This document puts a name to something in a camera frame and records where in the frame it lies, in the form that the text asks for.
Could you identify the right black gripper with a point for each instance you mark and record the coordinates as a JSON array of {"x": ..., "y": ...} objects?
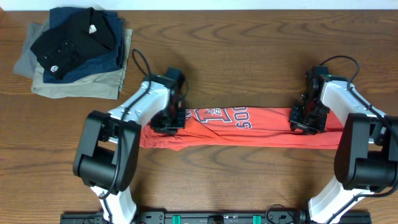
[{"x": 297, "y": 124}]

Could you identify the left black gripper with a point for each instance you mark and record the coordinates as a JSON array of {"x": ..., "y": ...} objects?
[{"x": 180, "y": 124}]

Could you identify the red soccer t-shirt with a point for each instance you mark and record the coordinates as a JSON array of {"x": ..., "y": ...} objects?
[{"x": 242, "y": 126}]

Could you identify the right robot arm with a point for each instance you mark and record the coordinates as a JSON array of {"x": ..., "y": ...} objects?
[{"x": 365, "y": 163}]

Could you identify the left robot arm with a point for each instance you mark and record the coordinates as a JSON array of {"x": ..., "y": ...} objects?
[{"x": 106, "y": 158}]

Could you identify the khaki folded garment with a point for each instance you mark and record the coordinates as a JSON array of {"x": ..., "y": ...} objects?
[{"x": 100, "y": 85}]

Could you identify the navy folded shirt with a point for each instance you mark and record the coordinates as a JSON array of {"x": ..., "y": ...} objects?
[{"x": 109, "y": 62}]

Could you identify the black folded polo shirt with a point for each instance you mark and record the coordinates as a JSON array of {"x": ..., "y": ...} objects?
[{"x": 84, "y": 35}]

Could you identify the grey folded garment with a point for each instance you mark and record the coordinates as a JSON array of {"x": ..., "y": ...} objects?
[{"x": 27, "y": 62}]

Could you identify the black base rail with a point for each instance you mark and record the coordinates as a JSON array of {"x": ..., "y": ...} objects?
[{"x": 272, "y": 216}]

